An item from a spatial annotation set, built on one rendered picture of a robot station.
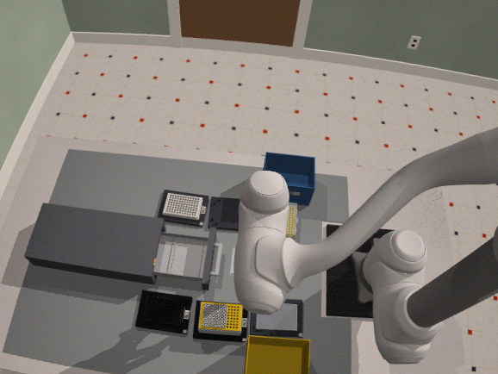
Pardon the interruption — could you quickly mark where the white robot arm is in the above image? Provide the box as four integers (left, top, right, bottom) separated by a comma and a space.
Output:
233, 127, 498, 365

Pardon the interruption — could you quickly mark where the grey bench mat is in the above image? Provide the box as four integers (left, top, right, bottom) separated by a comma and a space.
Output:
3, 149, 352, 374

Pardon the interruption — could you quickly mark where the dark blue open bin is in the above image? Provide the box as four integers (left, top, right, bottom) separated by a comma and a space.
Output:
263, 152, 315, 206

